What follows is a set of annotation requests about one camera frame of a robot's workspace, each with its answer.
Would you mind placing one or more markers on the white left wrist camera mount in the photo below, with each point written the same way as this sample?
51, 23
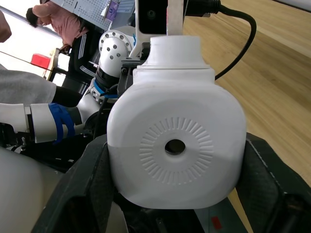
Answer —
137, 21

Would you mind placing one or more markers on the white power strip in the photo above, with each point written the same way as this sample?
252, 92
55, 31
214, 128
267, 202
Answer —
206, 218

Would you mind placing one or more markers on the black furniture frame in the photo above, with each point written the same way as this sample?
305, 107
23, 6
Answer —
58, 69

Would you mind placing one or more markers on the bystander in grey shirt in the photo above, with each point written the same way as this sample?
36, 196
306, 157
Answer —
24, 87

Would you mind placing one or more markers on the bystander in pink shirt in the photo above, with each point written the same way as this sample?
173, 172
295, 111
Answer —
65, 24

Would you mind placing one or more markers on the purple packet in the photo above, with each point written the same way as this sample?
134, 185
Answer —
113, 11

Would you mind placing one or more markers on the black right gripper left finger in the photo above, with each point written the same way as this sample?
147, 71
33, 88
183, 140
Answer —
80, 194

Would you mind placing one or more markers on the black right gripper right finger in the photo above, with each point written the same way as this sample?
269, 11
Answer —
274, 194

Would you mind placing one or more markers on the red box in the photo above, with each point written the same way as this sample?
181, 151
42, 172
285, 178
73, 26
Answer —
41, 60

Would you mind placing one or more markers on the silver robot body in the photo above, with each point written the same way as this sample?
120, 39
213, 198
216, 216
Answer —
19, 194

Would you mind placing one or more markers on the perforated grey metal panel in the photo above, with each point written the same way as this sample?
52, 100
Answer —
90, 9

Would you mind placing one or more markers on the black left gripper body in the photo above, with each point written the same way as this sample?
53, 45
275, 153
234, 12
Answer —
126, 77

